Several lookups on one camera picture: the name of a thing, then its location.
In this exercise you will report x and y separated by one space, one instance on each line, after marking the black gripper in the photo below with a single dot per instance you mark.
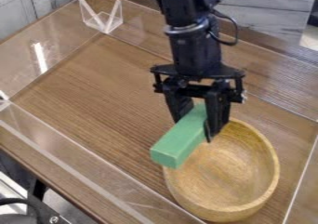
218 86

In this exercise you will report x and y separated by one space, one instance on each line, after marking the green rectangular block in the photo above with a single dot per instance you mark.
173 148

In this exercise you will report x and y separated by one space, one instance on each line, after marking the brown wooden bowl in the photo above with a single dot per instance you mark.
229 177

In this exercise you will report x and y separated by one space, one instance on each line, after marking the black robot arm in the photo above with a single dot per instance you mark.
197 74

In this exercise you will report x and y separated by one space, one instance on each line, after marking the black metal table leg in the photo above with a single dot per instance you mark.
47 215

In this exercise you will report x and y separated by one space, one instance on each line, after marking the clear acrylic corner bracket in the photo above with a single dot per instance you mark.
102 21

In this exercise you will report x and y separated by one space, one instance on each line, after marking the clear acrylic front wall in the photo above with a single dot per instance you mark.
99 188

